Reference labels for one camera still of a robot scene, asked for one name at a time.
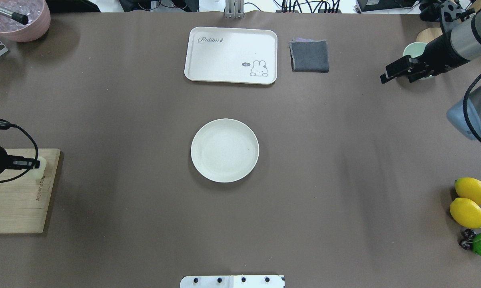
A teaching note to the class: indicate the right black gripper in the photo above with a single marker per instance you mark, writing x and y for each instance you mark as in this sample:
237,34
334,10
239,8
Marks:
438,52

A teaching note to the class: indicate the white steamed bun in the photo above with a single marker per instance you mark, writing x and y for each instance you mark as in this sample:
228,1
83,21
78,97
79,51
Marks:
40,166

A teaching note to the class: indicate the cream round plate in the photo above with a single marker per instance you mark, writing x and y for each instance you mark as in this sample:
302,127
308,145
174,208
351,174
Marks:
225,150

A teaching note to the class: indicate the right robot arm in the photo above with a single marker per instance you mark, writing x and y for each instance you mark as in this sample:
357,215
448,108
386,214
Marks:
458,44

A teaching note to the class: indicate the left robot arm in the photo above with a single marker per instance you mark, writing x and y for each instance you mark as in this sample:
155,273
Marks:
14,162

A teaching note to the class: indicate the cream rabbit tray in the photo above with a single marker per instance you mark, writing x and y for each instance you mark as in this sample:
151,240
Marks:
231,55

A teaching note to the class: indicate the mint green bowl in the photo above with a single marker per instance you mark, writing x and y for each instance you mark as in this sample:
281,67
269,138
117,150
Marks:
414,49

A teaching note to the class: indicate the wooden mug tree stand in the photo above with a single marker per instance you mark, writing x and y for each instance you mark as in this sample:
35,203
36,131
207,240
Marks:
430,34

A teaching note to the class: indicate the bamboo cutting board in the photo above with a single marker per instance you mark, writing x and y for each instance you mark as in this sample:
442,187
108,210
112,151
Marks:
25,202

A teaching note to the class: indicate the folded dark grey cloth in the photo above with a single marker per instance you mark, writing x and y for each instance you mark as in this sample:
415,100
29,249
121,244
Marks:
309,55

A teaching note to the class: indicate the yellow lemon far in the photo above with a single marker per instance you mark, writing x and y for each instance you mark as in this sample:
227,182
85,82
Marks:
470,188

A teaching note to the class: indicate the yellow lemon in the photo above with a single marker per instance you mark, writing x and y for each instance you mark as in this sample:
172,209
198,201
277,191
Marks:
470,188
466,212

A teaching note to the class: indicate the metal black-tipped tool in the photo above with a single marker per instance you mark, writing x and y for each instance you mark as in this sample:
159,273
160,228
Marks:
20,18

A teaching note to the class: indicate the pink bowl of ice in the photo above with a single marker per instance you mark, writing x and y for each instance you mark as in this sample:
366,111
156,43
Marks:
38,20

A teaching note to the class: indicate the yellow lemon near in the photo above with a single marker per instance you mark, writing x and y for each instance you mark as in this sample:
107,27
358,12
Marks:
466,212

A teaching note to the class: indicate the dark cherries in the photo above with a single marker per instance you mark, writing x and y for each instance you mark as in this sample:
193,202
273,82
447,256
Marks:
467,237

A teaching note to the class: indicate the aluminium frame post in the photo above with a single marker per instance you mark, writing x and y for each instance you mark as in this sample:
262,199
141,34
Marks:
234,9

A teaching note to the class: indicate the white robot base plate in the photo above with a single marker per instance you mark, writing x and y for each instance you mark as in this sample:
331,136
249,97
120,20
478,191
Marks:
233,281

